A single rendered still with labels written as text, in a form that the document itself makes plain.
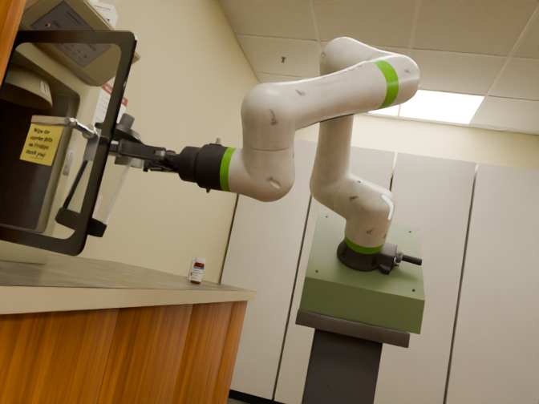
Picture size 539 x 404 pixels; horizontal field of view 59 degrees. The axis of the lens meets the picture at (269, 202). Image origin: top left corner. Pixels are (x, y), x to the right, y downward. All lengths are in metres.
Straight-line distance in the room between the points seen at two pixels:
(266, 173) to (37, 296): 0.44
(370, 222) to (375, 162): 2.60
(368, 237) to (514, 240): 2.66
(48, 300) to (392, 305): 0.97
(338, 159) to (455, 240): 2.59
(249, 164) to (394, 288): 0.73
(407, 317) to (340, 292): 0.20
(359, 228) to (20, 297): 0.95
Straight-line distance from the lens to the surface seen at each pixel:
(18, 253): 1.22
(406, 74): 1.18
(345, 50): 1.27
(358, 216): 1.40
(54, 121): 0.86
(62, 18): 1.14
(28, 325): 0.86
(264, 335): 3.94
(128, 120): 1.09
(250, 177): 0.91
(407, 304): 1.48
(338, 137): 1.38
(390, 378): 3.89
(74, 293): 0.88
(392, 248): 1.53
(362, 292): 1.46
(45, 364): 0.93
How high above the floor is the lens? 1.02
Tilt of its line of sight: 8 degrees up
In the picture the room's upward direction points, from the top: 11 degrees clockwise
